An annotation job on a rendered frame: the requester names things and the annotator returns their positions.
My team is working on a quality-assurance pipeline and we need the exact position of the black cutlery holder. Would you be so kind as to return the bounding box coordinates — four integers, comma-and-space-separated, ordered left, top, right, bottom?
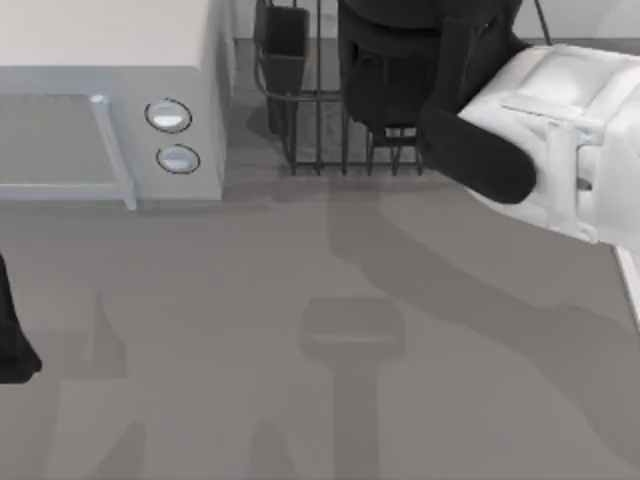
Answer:
254, 0, 311, 134

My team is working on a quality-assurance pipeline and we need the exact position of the pale microwave oven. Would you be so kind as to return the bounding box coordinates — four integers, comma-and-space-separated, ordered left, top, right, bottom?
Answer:
0, 0, 237, 212

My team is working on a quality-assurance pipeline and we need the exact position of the large silver microwave knob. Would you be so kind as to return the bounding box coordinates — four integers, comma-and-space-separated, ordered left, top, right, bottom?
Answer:
143, 97, 194, 135

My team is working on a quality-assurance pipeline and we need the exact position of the small silver microwave knob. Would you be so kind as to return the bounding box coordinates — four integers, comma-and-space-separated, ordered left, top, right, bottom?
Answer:
155, 143, 202, 177

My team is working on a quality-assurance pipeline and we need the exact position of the microwave glass door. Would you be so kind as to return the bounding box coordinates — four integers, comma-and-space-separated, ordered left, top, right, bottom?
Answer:
0, 91, 139, 211

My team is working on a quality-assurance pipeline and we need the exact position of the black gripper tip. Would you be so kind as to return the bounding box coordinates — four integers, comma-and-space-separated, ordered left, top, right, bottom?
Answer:
0, 252, 44, 387

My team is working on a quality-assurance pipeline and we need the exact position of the black wire dish rack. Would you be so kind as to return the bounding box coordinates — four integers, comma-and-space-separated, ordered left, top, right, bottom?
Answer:
252, 0, 552, 178

